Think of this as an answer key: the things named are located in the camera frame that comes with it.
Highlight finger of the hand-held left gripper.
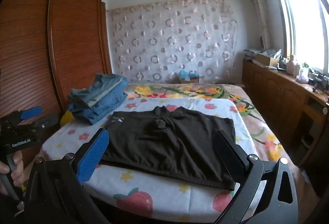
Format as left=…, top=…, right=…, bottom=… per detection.
left=14, top=106, right=43, bottom=122
left=31, top=114, right=59, bottom=132

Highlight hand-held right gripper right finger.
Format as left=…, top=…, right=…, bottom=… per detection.
left=213, top=130, right=299, bottom=224

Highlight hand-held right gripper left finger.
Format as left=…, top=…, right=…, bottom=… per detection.
left=24, top=128, right=111, bottom=224

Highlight black pants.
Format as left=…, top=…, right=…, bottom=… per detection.
left=99, top=106, right=235, bottom=191

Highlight grey-blue folded pants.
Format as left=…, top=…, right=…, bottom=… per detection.
left=67, top=74, right=124, bottom=109

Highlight pale green folded pants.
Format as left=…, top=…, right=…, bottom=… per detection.
left=86, top=85, right=121, bottom=109

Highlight person's left hand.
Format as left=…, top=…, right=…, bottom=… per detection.
left=0, top=151, right=24, bottom=196

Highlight yellow plush toy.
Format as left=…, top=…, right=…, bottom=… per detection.
left=60, top=110, right=75, bottom=127

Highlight floral blanket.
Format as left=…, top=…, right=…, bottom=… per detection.
left=126, top=83, right=292, bottom=188

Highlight blue denim folded jeans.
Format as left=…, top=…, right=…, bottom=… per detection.
left=69, top=77, right=129, bottom=125

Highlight strawberry printed bed sheet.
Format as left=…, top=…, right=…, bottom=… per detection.
left=41, top=97, right=257, bottom=224

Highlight wooden side cabinet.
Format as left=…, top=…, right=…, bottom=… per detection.
left=242, top=58, right=329, bottom=170

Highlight wooden slatted wardrobe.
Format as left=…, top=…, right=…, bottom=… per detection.
left=0, top=0, right=112, bottom=163

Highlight small cardboard box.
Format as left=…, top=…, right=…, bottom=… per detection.
left=180, top=76, right=200, bottom=84

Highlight blue plastic bag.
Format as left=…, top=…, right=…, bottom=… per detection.
left=179, top=69, right=199, bottom=79

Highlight open cardboard box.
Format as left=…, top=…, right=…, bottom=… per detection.
left=256, top=53, right=280, bottom=67

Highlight black tripod device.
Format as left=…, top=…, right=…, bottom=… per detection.
left=308, top=68, right=322, bottom=86
left=313, top=75, right=329, bottom=95

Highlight circle patterned sheer curtain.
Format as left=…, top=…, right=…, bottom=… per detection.
left=106, top=0, right=238, bottom=83

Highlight window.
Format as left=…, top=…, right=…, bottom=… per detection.
left=267, top=0, right=329, bottom=78

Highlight pale window curtain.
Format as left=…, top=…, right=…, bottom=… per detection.
left=245, top=0, right=274, bottom=51

